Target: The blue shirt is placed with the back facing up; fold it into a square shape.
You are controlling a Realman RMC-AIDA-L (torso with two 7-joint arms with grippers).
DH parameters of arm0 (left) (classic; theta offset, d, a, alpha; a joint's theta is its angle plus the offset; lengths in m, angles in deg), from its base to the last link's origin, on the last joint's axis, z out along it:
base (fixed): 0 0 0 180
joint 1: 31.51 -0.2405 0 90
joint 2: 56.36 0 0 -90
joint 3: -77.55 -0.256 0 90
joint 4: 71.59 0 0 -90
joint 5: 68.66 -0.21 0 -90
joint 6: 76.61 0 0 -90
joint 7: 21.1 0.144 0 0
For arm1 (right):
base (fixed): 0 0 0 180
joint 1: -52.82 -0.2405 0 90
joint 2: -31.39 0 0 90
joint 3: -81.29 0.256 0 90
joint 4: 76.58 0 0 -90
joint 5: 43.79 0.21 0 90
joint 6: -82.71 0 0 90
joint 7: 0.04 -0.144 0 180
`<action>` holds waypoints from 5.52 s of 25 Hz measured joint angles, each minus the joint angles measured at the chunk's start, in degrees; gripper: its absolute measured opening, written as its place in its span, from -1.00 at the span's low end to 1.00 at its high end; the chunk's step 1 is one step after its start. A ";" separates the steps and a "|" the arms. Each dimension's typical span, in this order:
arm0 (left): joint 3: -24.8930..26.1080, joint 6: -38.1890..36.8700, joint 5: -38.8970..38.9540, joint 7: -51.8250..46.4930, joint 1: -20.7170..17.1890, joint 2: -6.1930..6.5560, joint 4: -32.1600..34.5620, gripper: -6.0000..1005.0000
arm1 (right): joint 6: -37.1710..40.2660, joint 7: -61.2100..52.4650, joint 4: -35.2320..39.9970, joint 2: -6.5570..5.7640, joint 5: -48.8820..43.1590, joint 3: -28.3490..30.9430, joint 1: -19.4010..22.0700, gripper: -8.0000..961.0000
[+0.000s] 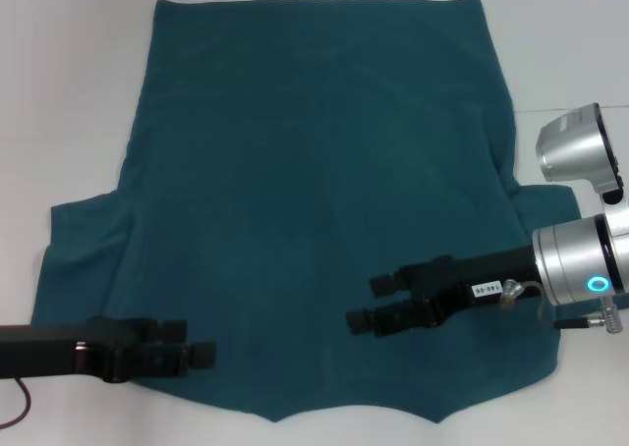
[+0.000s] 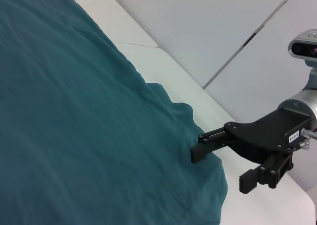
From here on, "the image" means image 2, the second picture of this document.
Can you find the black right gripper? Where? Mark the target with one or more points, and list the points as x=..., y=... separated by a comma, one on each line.
x=267, y=135

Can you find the teal blue t-shirt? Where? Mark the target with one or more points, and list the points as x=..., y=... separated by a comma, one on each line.
x=86, y=116

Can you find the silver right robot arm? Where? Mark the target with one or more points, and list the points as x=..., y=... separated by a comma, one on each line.
x=307, y=99

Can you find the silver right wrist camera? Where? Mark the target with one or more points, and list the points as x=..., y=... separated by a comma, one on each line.
x=303, y=47

